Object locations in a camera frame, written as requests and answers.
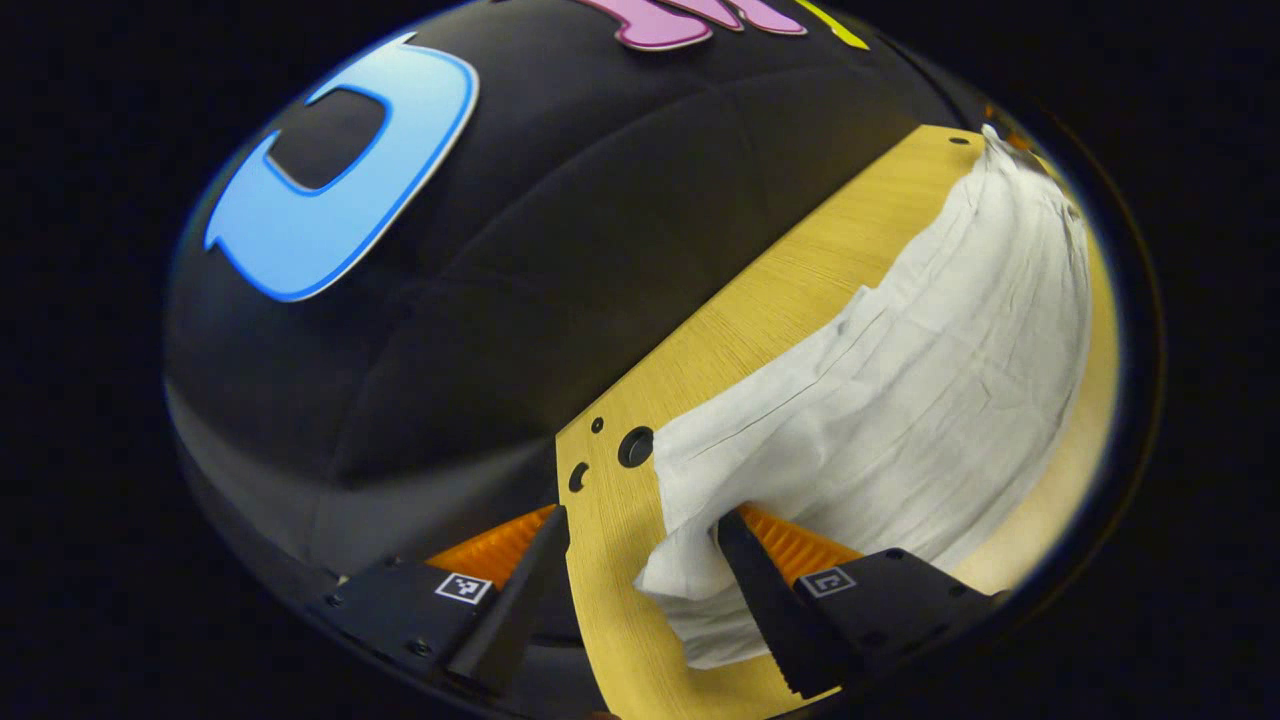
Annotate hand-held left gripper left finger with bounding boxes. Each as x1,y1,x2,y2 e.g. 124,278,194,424
310,503,571,698

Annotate white jeans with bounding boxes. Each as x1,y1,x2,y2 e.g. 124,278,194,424
635,125,1093,671

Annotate black backdrop cloth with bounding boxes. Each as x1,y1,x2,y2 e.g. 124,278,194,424
165,0,986,641

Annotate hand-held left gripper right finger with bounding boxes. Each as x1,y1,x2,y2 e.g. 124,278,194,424
715,503,1011,701

